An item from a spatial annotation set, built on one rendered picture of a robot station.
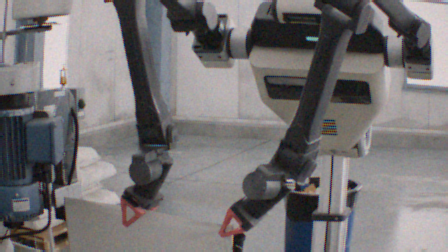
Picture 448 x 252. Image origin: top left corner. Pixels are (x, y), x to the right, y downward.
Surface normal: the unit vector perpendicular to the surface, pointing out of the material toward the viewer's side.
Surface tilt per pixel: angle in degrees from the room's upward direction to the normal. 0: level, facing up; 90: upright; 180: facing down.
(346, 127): 130
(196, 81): 90
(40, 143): 90
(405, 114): 90
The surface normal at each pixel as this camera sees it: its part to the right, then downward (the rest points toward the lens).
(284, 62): -0.24, -0.69
